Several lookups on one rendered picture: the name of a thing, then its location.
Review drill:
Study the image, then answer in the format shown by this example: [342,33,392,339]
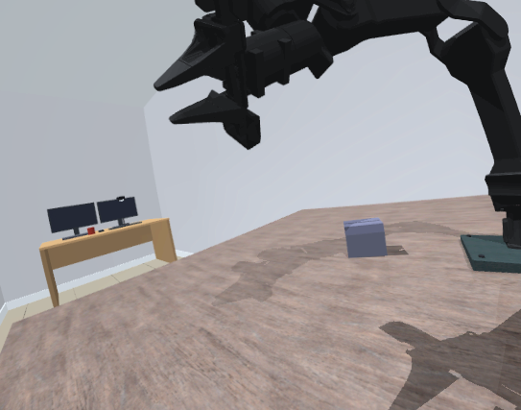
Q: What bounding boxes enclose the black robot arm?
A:
[246,0,521,250]

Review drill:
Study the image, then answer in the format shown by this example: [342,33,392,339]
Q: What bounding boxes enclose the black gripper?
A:
[154,0,296,150]

